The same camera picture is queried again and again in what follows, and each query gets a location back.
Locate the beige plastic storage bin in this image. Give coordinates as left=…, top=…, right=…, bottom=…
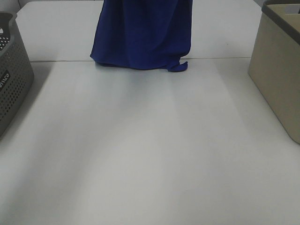
left=248, top=0, right=300, bottom=143

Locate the blue microfibre towel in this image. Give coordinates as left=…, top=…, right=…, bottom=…
left=90, top=0, right=193, bottom=72

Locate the grey perforated plastic basket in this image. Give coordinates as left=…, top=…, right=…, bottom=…
left=0, top=11, right=34, bottom=135

